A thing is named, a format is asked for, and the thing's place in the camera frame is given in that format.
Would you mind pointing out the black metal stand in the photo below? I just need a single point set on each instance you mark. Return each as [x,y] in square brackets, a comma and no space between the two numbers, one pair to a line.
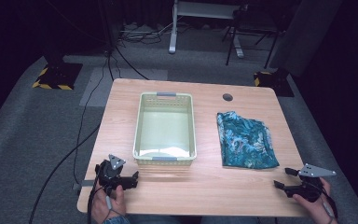
[254,34]

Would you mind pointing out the grey table edge clamp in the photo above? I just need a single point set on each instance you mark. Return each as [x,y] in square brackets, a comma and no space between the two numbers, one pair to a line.
[82,185]

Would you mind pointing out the white desk frame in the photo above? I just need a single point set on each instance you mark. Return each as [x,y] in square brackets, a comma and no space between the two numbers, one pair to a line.
[174,34]

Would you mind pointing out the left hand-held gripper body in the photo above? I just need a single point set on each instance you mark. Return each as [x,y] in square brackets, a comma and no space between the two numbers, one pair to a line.
[110,177]

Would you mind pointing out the pale green plastic basket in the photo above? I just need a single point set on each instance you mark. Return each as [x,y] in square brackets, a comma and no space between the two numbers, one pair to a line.
[164,133]

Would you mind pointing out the grey round table grommet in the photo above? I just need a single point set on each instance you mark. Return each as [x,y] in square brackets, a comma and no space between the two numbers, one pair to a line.
[227,97]

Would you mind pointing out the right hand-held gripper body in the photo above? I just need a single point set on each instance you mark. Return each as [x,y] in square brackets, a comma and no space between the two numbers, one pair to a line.
[309,189]

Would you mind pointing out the teal patterned cloth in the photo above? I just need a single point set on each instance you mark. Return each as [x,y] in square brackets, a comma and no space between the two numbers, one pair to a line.
[245,143]

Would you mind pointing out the person's left hand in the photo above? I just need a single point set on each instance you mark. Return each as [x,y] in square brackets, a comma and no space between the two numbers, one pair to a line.
[112,207]

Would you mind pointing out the person's right hand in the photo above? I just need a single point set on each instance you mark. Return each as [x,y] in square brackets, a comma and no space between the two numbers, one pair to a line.
[318,208]

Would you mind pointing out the grey panel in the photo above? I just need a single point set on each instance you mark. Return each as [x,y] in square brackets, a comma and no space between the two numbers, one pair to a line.
[304,34]

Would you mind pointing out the yellow black striped stand base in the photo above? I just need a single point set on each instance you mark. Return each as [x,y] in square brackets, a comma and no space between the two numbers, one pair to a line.
[273,82]
[57,77]

